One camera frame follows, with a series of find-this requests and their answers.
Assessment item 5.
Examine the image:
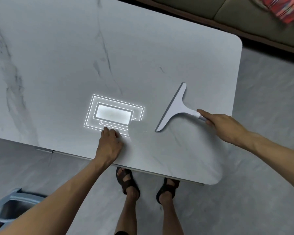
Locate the person's right forearm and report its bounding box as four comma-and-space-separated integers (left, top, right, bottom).
238, 131, 294, 197

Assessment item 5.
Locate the white window squeegee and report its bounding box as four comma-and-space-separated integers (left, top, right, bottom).
155, 82, 210, 133

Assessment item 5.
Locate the light blue plastic bin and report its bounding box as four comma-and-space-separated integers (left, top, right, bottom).
0, 188, 49, 235

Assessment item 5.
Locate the person's right leg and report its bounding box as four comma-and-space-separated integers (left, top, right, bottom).
159, 180, 181, 235

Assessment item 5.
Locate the person's left brown sandal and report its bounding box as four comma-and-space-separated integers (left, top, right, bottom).
116, 167, 141, 201

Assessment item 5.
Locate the person's leg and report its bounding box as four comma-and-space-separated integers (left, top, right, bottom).
113, 169, 140, 235
159, 180, 181, 235

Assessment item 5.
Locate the person's left hand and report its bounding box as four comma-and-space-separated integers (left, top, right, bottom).
94, 127, 124, 167

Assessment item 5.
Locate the olive green sofa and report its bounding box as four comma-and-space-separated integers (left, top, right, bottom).
131, 0, 294, 57

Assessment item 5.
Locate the person's left leg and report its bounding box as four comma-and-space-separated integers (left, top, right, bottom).
113, 169, 140, 235

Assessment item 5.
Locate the person's right brown sandal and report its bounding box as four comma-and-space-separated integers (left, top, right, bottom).
156, 177, 181, 205

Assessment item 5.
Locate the person's left forearm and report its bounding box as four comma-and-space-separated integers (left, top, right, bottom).
0, 158, 113, 235

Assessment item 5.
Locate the red patterned cloth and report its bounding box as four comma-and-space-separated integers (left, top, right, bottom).
246, 0, 294, 25

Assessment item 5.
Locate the person's right hand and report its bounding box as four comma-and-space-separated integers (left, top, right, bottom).
197, 109, 248, 145

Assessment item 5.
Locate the person's brown sandal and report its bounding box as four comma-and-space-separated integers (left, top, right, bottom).
156, 177, 181, 205
116, 167, 141, 201

